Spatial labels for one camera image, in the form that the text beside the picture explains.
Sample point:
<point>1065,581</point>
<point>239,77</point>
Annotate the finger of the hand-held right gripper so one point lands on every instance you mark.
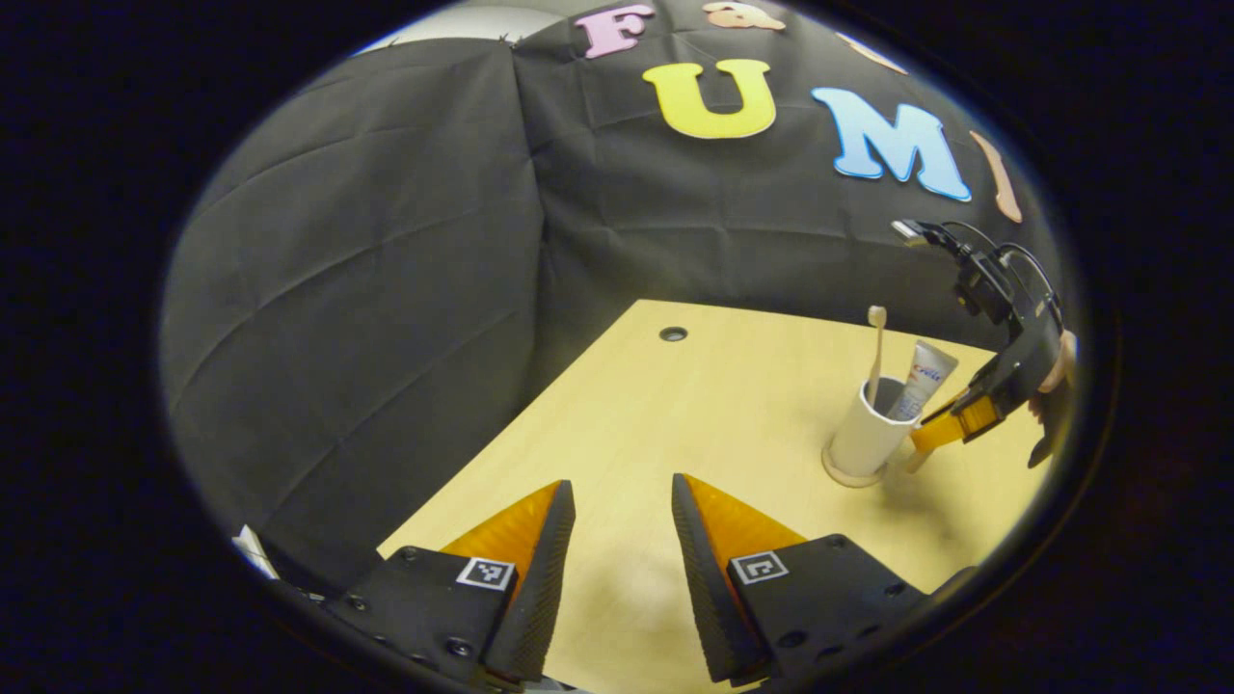
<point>964,419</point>

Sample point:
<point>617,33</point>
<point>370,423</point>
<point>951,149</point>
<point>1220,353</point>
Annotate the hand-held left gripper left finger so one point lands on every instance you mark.
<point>545,598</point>

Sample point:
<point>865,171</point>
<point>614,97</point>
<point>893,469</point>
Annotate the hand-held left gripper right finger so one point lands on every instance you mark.
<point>704,598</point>

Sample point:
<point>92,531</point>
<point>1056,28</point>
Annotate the white toothpaste tube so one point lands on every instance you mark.
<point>925,381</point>

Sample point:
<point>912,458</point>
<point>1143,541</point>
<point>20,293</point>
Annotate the beige toothbrush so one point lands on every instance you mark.
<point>875,357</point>

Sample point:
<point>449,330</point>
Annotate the round cork coaster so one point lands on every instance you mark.
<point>853,482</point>

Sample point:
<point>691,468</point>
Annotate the light wooden desktop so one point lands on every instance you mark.
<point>694,405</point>

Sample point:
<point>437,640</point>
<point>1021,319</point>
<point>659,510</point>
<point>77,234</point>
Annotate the white flat object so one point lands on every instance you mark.
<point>253,551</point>

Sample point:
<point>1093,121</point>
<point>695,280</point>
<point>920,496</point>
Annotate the black backdrop cloth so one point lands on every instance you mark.
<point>386,289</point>

